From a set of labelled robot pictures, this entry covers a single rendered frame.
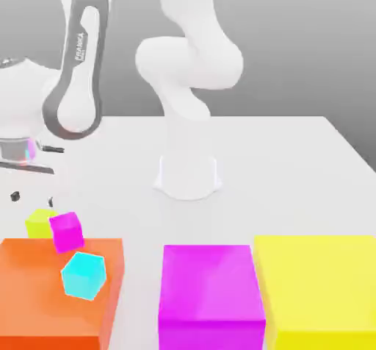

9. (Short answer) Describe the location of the small magenta cube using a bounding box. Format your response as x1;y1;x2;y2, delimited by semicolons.
48;210;85;254

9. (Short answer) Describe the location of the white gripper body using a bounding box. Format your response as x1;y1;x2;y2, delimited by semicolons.
0;160;57;193

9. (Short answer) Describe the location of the large magenta box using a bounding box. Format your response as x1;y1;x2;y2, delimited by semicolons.
157;243;267;350

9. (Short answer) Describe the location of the small yellow-green cube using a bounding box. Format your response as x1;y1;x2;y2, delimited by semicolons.
24;207;59;239

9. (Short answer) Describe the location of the large yellow box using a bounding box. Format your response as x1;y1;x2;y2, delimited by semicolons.
253;234;376;350

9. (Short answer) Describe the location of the large orange box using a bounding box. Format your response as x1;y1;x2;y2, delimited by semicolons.
0;237;125;350

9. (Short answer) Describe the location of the small cyan cube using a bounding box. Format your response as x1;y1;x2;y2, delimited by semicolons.
60;251;107;301

